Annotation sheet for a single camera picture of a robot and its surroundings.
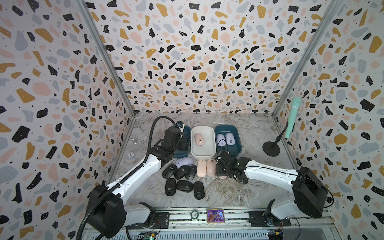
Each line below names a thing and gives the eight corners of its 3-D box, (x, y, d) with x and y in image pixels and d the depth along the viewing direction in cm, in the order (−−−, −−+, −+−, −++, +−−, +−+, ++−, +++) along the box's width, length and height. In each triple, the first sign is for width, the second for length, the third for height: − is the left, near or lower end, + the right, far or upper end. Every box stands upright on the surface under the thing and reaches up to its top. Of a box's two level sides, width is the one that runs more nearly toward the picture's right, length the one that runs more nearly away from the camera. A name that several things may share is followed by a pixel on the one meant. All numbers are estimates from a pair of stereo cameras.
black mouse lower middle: (176, 192, 84) (175, 190, 82) (177, 182, 88) (176, 180, 86) (193, 192, 85) (192, 190, 82) (193, 182, 88) (193, 180, 86)
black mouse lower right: (192, 199, 82) (192, 197, 80) (193, 183, 88) (193, 181, 86) (204, 199, 82) (204, 197, 80) (204, 183, 88) (204, 181, 86)
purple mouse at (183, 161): (176, 168, 93) (176, 166, 91) (175, 160, 96) (174, 158, 95) (193, 164, 95) (193, 162, 93) (191, 156, 98) (191, 155, 97)
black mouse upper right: (184, 178, 89) (184, 176, 87) (191, 165, 95) (191, 163, 93) (192, 181, 88) (191, 179, 86) (198, 168, 94) (198, 166, 92)
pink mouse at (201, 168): (196, 177, 90) (196, 175, 88) (196, 161, 97) (196, 159, 95) (206, 177, 90) (207, 175, 88) (206, 161, 97) (206, 159, 95)
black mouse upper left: (161, 176, 90) (160, 174, 88) (170, 164, 95) (170, 162, 93) (168, 181, 88) (167, 179, 86) (177, 168, 93) (177, 166, 91)
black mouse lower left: (164, 195, 83) (163, 194, 81) (167, 180, 89) (166, 178, 87) (175, 195, 83) (174, 194, 81) (177, 180, 89) (176, 178, 87)
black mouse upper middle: (175, 179, 88) (174, 176, 85) (176, 168, 93) (175, 165, 90) (188, 179, 88) (187, 176, 85) (188, 168, 93) (188, 165, 90)
